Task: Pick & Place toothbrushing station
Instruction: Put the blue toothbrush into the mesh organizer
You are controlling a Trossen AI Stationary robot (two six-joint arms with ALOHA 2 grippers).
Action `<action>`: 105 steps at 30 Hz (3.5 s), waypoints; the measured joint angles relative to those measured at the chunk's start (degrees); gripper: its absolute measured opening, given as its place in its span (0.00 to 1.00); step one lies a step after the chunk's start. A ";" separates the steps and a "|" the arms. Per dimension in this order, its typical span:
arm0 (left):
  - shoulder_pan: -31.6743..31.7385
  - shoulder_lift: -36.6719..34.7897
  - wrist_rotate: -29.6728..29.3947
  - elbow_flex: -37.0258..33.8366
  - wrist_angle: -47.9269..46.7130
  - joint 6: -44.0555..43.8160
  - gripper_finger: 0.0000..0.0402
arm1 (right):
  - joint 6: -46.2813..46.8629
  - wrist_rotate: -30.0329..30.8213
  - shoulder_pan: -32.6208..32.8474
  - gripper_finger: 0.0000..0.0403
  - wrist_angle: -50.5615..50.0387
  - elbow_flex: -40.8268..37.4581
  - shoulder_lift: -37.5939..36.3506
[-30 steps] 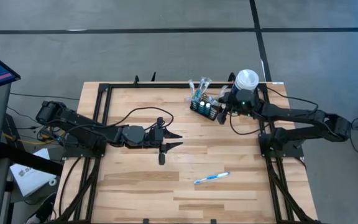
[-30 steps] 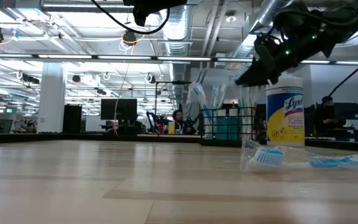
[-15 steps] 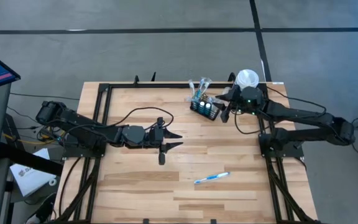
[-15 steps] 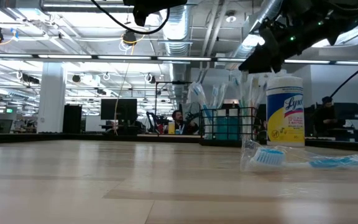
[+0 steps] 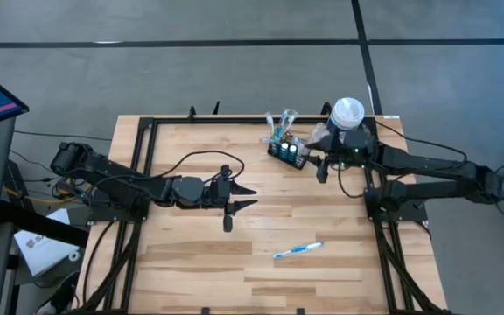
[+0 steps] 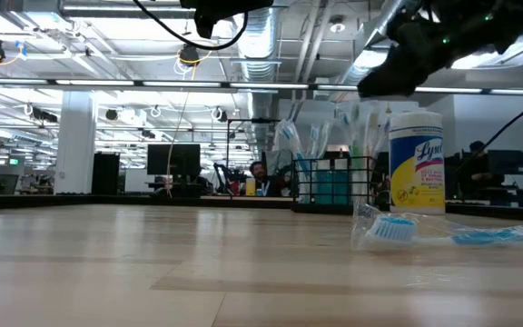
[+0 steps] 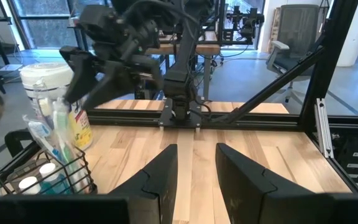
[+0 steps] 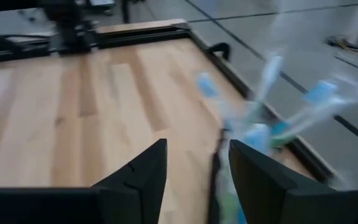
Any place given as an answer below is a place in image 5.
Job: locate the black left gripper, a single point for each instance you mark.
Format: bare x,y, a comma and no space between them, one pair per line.
220,192

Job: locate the orange white toothbrush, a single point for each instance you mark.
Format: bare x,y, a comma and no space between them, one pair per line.
317,131

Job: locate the blue white toothbrush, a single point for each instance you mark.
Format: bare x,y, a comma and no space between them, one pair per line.
298,249
283,119

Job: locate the black aluminium table frame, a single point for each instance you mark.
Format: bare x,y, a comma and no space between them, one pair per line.
234,120

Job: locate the person's shoe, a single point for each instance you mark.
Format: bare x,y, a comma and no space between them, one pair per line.
55,295

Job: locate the white-lidded wipes canister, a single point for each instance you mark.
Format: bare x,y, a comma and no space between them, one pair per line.
346,113

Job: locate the black desk beam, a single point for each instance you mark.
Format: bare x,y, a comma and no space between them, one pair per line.
42,224

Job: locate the purple white toothbrush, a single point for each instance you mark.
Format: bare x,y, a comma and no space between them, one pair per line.
269,119

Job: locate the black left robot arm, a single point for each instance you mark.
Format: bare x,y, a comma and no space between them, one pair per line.
116,175

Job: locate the white paper booklet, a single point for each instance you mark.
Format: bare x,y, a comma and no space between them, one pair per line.
42,249

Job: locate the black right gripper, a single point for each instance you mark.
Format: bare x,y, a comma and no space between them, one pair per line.
333,151

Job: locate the blue toothpaste tube white cap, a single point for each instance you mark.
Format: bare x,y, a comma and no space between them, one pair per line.
284,149

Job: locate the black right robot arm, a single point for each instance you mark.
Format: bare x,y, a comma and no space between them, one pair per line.
427,168

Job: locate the green white toothbrush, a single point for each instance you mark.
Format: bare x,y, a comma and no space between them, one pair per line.
292,114

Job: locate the blue bottle with white cap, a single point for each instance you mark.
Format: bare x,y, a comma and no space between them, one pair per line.
292,151

